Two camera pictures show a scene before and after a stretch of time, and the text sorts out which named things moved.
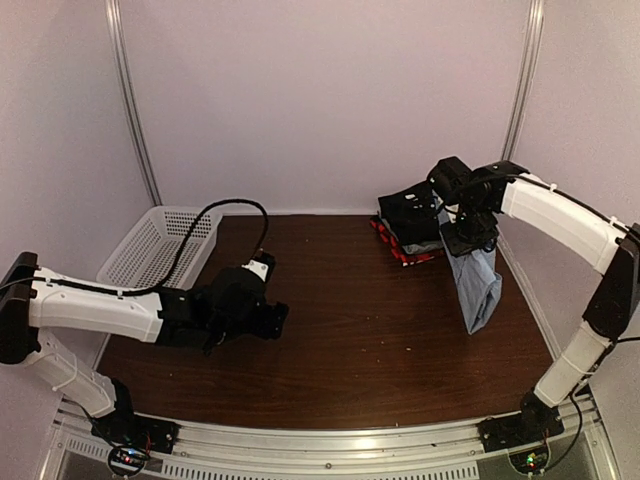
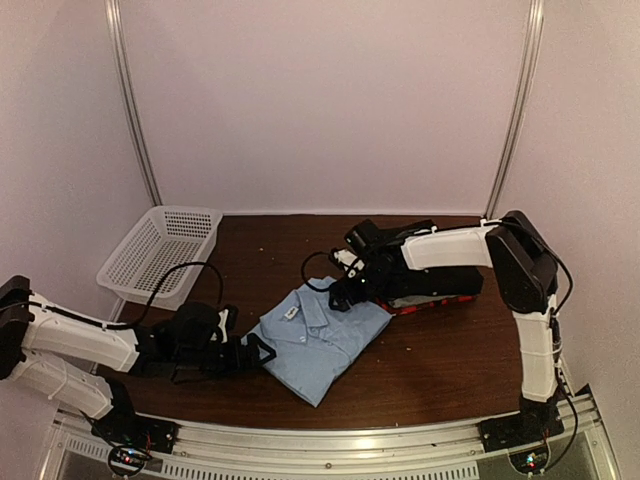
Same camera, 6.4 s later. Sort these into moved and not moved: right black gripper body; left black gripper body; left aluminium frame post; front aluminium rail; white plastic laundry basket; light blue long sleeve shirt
Moved: left black gripper body; right black gripper body; light blue long sleeve shirt
Not moved: left aluminium frame post; white plastic laundry basket; front aluminium rail
